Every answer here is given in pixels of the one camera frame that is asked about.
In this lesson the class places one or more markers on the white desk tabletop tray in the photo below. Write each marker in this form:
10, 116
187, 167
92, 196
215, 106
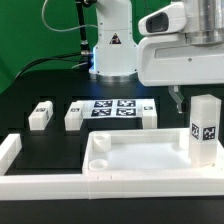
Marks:
150, 152

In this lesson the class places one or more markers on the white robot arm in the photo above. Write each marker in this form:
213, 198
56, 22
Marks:
115, 54

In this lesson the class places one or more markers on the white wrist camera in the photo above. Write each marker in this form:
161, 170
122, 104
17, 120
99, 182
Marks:
167, 20

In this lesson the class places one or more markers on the white U-shaped fence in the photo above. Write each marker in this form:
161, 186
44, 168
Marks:
96, 185

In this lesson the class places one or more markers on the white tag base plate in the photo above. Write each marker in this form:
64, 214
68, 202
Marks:
114, 108

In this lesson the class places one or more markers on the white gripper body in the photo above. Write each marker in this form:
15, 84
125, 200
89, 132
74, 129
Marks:
167, 60

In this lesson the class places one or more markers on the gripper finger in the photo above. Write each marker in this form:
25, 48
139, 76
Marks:
177, 97

